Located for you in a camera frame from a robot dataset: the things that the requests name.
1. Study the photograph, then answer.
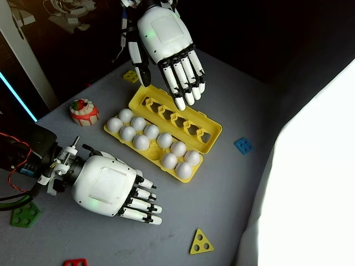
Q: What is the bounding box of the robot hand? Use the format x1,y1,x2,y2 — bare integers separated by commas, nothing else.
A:
127,4,207,111
70,143,164,226

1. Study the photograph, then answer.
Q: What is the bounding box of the white toy egg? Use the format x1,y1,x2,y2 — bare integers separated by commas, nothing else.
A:
160,152,179,170
133,134,151,152
175,161,193,180
184,150,201,167
119,126,137,142
144,124,160,141
170,141,187,158
106,117,124,134
156,132,174,149
118,108,135,124
130,116,148,132

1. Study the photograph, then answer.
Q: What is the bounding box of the yellow egg carton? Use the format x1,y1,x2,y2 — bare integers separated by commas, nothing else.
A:
103,84,223,183

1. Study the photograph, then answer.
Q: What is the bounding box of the yellow two-hole block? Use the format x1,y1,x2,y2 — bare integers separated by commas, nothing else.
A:
123,70,140,84

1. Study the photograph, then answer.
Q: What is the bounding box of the toy strawberry cream cake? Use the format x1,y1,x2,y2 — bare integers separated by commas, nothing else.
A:
69,99,100,127

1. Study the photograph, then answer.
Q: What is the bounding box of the red pentagon five-hole block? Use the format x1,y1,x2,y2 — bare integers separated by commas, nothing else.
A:
63,258,89,266

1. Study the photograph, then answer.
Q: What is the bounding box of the white background equipment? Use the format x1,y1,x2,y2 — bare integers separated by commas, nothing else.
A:
41,0,97,34

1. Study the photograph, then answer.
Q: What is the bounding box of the yellow triangle three-hole block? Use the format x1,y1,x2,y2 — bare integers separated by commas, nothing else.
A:
189,228,215,255

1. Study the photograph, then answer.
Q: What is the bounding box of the grey table cloth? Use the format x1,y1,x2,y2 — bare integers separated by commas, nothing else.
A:
0,49,278,266

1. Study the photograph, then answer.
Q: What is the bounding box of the cyan light strip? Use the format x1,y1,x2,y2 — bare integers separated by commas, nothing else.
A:
0,71,38,122

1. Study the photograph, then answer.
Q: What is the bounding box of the blue square four-hole block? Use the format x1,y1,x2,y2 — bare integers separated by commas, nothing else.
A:
234,137,254,155

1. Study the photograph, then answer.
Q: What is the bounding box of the white backdrop sheet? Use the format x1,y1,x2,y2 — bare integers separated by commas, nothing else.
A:
235,58,355,266

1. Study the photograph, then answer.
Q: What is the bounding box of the white frame post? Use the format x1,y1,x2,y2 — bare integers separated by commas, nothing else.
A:
0,0,60,110

